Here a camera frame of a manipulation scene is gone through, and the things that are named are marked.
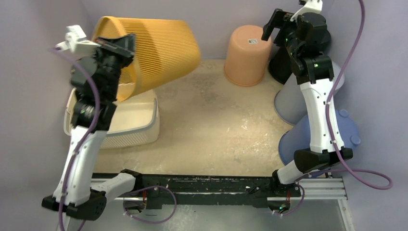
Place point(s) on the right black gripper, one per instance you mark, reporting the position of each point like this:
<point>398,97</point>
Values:
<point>277,18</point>

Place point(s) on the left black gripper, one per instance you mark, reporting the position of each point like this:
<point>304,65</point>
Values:
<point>124,46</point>

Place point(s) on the orange capybara bin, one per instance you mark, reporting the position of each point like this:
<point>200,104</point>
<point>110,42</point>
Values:
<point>247,56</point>

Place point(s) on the black plastic bin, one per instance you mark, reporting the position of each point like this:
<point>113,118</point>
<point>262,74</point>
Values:
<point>279,65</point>

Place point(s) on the yellow mesh basket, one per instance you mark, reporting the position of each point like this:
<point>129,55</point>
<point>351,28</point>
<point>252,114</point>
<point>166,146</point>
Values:
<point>165,51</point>

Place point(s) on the white mesh basket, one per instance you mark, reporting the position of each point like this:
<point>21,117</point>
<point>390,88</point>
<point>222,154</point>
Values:
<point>136,122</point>

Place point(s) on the grey plastic bin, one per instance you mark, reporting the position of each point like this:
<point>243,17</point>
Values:
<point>292,100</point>

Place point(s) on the blue plastic bucket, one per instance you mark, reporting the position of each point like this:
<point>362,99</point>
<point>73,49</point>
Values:
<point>299,136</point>

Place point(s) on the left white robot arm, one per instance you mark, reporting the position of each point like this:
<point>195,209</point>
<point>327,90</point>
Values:
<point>95,79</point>

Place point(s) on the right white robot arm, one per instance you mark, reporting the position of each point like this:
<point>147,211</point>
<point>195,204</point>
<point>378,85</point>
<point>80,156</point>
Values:
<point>315,77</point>

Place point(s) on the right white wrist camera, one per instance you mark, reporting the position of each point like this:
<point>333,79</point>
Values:
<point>308,6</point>

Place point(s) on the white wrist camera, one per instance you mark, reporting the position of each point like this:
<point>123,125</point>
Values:
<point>76,41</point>
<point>308,6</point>

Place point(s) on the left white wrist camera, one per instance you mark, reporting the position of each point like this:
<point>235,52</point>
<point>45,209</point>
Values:
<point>76,41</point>

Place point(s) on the aluminium mounting rail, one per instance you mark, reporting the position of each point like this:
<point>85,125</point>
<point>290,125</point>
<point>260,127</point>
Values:
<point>233,190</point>

